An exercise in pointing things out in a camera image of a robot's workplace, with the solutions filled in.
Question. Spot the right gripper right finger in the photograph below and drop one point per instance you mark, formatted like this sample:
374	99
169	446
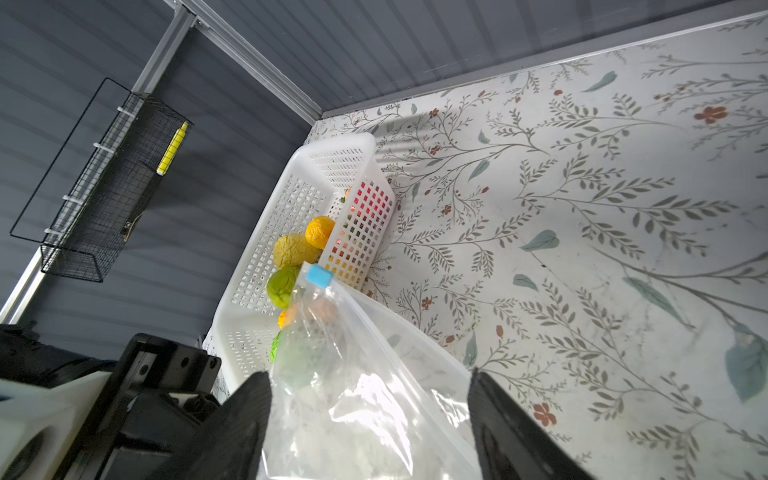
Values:
508	442

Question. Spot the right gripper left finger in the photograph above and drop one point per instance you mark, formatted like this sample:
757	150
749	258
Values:
228	445

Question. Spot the white plastic basket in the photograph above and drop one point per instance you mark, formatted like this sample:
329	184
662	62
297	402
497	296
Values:
330	207

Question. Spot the yellow marker pen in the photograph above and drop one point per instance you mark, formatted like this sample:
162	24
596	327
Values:
172	149

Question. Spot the green pear toy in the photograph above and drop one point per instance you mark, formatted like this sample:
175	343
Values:
280	286

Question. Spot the yellow lemon toy small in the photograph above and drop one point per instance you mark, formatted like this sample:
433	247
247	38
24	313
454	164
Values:
319	231

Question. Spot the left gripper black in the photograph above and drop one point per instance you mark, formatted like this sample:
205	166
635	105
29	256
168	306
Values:
154	401

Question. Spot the yellow wrinkled fruit toy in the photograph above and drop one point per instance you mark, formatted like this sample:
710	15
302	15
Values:
294	250

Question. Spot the clear zip top bag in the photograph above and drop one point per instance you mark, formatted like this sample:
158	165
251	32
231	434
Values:
361	393

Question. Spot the orange carrot toy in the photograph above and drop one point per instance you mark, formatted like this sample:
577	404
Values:
287	316

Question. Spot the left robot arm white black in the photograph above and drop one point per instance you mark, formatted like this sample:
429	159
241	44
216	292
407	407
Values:
69	416

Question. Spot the black wire wall basket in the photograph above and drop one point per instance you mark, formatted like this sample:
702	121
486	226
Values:
93	193

